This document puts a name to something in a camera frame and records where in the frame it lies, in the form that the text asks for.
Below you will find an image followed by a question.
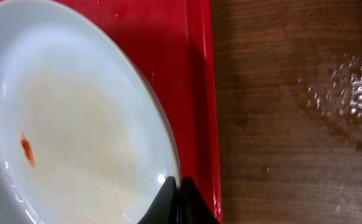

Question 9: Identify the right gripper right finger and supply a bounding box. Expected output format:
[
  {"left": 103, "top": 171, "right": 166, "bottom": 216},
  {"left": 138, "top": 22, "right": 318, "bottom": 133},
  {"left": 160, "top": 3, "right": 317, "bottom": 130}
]
[{"left": 180, "top": 177, "right": 220, "bottom": 224}]

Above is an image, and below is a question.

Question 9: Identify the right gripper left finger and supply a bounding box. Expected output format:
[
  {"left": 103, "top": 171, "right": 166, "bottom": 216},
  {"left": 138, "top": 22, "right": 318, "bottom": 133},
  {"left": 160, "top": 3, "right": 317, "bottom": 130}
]
[{"left": 138, "top": 176, "right": 179, "bottom": 224}]

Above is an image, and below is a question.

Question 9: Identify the white plate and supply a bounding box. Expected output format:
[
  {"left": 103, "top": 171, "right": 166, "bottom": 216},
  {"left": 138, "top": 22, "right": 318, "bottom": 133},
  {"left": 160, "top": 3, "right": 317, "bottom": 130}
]
[{"left": 0, "top": 1, "right": 180, "bottom": 223}]

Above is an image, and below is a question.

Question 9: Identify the red plastic tray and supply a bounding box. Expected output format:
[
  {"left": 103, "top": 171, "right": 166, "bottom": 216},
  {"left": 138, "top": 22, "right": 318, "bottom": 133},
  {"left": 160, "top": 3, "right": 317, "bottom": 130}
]
[{"left": 0, "top": 0, "right": 223, "bottom": 224}]

